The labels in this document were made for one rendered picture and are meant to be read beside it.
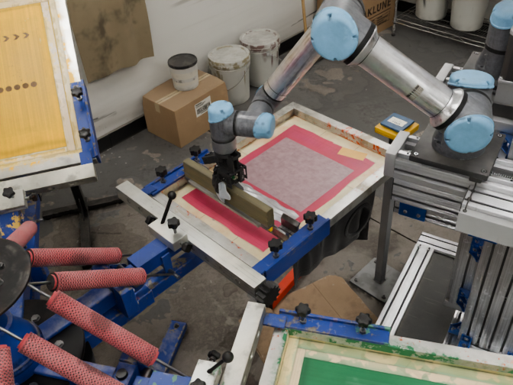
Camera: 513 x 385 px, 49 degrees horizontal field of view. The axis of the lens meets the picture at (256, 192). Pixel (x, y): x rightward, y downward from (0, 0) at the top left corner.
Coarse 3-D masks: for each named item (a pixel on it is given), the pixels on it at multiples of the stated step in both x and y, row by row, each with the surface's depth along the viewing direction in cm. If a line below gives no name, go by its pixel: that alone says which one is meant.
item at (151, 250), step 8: (144, 248) 172; (152, 248) 172; (160, 248) 172; (168, 248) 172; (136, 256) 170; (144, 256) 170; (152, 256) 170; (160, 256) 171; (128, 264) 171; (136, 264) 167; (144, 264) 168; (152, 264) 170; (160, 264) 173
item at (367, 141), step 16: (288, 112) 236; (304, 112) 234; (336, 128) 225; (352, 128) 223; (240, 144) 222; (368, 144) 216; (384, 144) 213; (384, 176) 200; (160, 192) 200; (352, 192) 193; (368, 192) 196; (176, 208) 193; (336, 208) 188; (352, 208) 192; (192, 224) 187; (224, 240) 180; (240, 256) 174
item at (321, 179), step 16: (336, 144) 221; (320, 160) 214; (336, 160) 213; (352, 160) 213; (368, 160) 212; (288, 176) 208; (304, 176) 207; (320, 176) 207; (336, 176) 206; (352, 176) 205; (272, 192) 202; (288, 192) 201; (304, 192) 200; (320, 192) 200; (336, 192) 199; (288, 208) 195; (304, 208) 194; (224, 224) 191; (240, 224) 190; (256, 240) 184
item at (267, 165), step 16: (288, 128) 232; (272, 144) 224; (288, 144) 223; (304, 144) 223; (320, 144) 222; (240, 160) 217; (256, 160) 217; (272, 160) 216; (288, 160) 215; (304, 160) 215; (256, 176) 209; (272, 176) 208; (192, 192) 204; (208, 208) 198; (224, 208) 197
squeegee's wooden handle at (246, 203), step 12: (192, 168) 192; (204, 168) 190; (204, 180) 190; (228, 192) 182; (240, 192) 179; (240, 204) 180; (252, 204) 176; (264, 204) 175; (252, 216) 179; (264, 216) 174
